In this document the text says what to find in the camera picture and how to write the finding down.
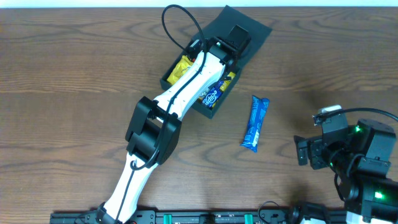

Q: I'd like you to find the yellow Hacks candy bag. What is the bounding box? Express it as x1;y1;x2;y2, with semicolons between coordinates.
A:
198;72;236;101

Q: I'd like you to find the dark blue snack bar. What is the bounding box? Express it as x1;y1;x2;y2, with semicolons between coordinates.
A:
215;80;224;89

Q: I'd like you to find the blue Eclipse mint box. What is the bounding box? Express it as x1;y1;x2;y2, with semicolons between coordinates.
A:
202;87;223;109

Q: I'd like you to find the dark green box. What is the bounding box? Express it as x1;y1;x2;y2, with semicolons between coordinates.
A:
159;4;273;119

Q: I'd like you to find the blue snack bar wrapper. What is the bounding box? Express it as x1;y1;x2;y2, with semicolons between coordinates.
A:
240;95;270;153

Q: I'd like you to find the yellow snack packet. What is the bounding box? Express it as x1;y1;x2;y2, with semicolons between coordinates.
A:
167;55;193;85

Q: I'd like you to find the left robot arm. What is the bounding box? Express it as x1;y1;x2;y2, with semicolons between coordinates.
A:
96;25;251;223

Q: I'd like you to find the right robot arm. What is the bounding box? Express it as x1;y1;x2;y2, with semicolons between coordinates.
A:
294;110;397;223

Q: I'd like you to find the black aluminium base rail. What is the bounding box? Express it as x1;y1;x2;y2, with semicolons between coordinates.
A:
49;200;349;224

